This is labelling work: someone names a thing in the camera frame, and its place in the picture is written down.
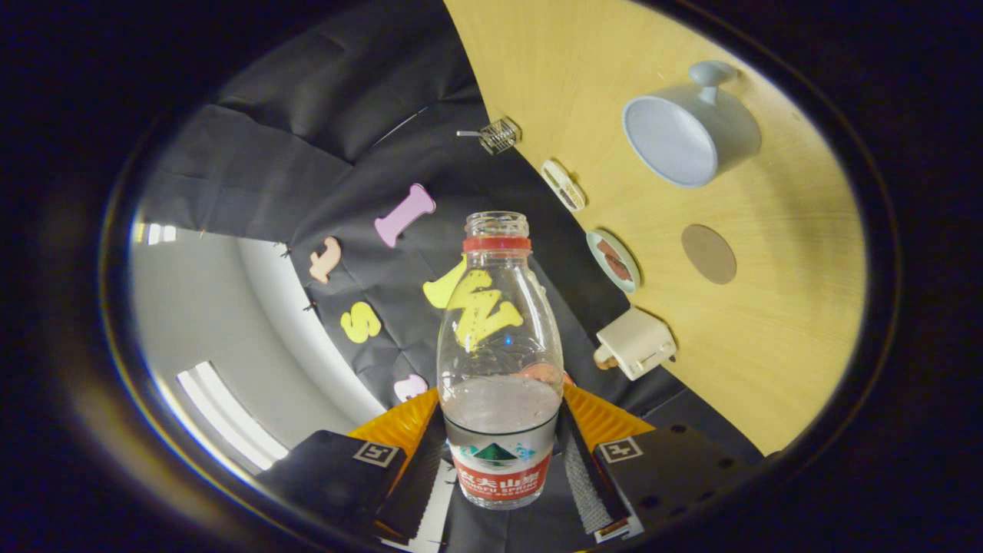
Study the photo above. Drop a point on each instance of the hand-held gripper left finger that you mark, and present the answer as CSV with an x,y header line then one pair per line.
x,y
415,484

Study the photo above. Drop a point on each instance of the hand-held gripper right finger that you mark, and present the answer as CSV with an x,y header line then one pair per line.
x,y
587,484

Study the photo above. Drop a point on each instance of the clear plastic juice bottle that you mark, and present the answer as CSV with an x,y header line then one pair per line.
x,y
499,407

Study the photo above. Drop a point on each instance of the brown round coaster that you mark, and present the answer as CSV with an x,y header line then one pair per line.
x,y
709,254

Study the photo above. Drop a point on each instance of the pale grey cup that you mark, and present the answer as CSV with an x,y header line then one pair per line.
x,y
729,123

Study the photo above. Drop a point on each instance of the bread slice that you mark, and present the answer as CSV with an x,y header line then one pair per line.
x,y
601,358

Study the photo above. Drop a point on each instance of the white toaster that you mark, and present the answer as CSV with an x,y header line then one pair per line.
x,y
637,342

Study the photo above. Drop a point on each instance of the long ceiling light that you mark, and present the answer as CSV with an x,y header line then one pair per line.
x,y
230,415

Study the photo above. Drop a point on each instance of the pale green plate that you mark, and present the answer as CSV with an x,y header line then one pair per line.
x,y
626,280

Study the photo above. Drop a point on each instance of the brown meat piece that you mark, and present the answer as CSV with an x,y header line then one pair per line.
x,y
607,249
618,266

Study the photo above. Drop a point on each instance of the wooden table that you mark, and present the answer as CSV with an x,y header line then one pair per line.
x,y
783,307

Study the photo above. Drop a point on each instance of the white divided dish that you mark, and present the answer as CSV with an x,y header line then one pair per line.
x,y
554,177

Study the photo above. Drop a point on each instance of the small ceiling light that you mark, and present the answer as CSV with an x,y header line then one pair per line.
x,y
153,233

